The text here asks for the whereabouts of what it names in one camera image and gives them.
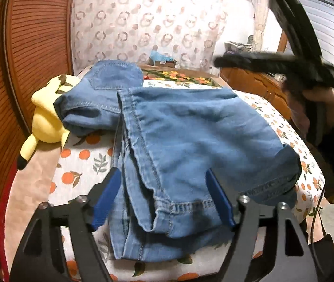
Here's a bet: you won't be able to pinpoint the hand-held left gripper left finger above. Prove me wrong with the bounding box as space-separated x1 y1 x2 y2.
8 167 123 282

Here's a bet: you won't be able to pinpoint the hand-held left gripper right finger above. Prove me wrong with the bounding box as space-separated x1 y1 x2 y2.
204 168 325 282

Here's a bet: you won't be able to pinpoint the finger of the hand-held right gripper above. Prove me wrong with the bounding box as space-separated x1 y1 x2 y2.
214 51 275 73

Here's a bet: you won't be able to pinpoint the blue denim pants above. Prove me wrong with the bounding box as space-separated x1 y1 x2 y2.
54 60 303 262

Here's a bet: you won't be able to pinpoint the person's right hand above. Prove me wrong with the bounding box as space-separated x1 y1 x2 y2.
283 84 334 137

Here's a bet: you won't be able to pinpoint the stack of papers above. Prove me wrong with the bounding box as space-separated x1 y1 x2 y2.
224 40 256 54

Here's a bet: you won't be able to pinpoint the brown wooden cabinet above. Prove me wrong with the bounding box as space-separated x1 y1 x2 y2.
220 66 292 118

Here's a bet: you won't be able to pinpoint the white window shutter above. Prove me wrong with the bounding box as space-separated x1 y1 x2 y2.
295 0 334 106

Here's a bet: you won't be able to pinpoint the white orange-print bed sheet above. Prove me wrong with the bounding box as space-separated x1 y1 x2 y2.
48 79 326 282

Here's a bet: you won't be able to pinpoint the cardboard box with blue contents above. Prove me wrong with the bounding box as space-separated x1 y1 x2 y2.
149 50 177 68

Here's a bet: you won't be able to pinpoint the yellow plush toy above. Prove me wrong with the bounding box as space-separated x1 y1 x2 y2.
17 73 81 171

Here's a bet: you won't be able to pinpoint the circle-patterned curtain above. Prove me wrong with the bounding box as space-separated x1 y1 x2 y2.
71 0 257 74

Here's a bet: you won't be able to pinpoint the wooden slatted headboard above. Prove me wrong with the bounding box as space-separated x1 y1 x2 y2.
0 0 81 241

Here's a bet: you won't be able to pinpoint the black cable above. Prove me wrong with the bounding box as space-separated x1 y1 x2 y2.
269 0 324 63

